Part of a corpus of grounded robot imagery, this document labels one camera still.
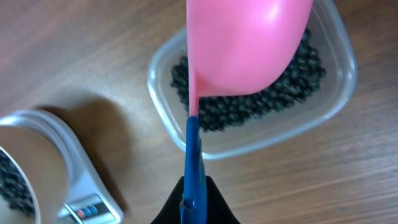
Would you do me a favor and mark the clear plastic container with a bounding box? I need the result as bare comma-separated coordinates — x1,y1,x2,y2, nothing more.
147,0,358,160

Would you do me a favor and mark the pink scoop blue handle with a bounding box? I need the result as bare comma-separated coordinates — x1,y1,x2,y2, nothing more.
180,0,313,223

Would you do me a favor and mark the white bowl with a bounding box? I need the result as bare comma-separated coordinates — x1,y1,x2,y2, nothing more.
1,126,69,223

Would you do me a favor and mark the pile of black beans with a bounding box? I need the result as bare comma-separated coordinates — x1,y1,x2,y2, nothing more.
169,28,327,133

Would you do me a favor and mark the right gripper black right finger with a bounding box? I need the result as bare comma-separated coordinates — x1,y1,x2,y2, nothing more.
206,176,240,224

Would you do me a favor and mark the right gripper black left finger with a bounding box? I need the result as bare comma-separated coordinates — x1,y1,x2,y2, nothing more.
151,177,184,224

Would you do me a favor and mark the white digital kitchen scale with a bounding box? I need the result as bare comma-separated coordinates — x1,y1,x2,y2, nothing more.
1,110,124,223

